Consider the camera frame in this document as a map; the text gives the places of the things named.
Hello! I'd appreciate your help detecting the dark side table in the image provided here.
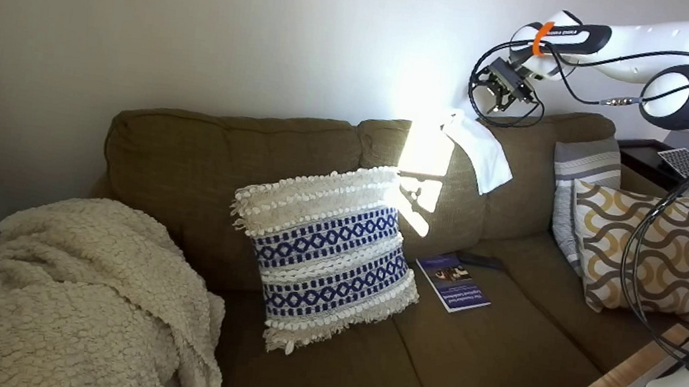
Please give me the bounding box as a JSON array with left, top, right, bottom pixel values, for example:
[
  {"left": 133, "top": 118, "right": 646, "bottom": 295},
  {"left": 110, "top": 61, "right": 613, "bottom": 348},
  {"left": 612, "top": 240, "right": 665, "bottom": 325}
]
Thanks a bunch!
[{"left": 612, "top": 135, "right": 689, "bottom": 197}]

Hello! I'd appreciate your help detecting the blue book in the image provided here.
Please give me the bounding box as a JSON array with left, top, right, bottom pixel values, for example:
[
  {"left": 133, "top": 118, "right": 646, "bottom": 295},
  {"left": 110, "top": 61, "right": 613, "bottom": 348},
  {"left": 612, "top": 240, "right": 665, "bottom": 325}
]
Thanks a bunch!
[{"left": 409, "top": 248, "right": 498, "bottom": 318}]

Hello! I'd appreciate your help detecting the white and blue fringed pillow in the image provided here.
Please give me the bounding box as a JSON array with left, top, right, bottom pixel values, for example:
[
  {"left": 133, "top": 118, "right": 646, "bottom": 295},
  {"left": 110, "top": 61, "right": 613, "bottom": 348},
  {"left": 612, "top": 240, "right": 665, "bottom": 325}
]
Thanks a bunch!
[{"left": 213, "top": 147, "right": 436, "bottom": 371}]

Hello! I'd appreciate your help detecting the white towel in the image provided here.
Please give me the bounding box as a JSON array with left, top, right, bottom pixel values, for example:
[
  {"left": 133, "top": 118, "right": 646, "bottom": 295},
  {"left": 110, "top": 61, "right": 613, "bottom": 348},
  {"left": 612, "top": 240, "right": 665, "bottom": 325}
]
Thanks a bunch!
[{"left": 432, "top": 107, "right": 521, "bottom": 199}]

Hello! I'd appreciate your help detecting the cream fluffy blanket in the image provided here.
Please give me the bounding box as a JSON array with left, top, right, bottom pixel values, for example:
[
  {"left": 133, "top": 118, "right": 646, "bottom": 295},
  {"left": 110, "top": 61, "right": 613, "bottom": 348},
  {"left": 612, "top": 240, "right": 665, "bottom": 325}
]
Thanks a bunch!
[{"left": 0, "top": 185, "right": 244, "bottom": 387}]

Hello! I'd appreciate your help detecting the checkered card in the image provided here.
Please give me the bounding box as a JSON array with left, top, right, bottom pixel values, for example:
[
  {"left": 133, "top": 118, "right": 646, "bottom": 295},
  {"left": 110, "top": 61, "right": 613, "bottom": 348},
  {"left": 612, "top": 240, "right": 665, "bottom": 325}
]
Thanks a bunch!
[{"left": 655, "top": 145, "right": 689, "bottom": 180}]

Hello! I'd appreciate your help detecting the grey striped pillow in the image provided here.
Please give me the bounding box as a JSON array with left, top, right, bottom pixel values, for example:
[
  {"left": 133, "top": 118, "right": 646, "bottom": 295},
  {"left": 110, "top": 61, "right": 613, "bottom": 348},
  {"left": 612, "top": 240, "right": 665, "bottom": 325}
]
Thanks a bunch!
[{"left": 538, "top": 129, "right": 629, "bottom": 283}]

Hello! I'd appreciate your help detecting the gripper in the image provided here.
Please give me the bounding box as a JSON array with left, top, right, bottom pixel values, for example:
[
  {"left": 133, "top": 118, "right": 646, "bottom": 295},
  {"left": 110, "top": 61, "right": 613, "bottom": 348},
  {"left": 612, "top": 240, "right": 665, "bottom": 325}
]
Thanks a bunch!
[{"left": 473, "top": 54, "right": 541, "bottom": 121}]

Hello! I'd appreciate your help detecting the olive brown sofa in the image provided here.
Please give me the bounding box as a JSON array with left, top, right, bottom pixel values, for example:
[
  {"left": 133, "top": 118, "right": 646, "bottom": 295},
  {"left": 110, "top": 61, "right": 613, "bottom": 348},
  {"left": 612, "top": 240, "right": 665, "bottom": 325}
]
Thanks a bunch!
[{"left": 63, "top": 49, "right": 689, "bottom": 387}]

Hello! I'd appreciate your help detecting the brown wave pattern pillow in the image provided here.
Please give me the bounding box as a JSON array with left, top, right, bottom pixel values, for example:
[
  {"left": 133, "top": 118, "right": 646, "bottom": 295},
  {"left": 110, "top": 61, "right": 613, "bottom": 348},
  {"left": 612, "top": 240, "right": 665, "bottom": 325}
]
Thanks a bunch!
[{"left": 556, "top": 177, "right": 689, "bottom": 327}]

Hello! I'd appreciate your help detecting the black remote control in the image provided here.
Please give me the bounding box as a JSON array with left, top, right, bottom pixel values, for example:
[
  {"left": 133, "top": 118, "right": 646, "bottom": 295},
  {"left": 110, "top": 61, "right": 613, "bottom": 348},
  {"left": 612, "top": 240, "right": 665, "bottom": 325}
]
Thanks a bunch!
[{"left": 455, "top": 251, "right": 507, "bottom": 273}]

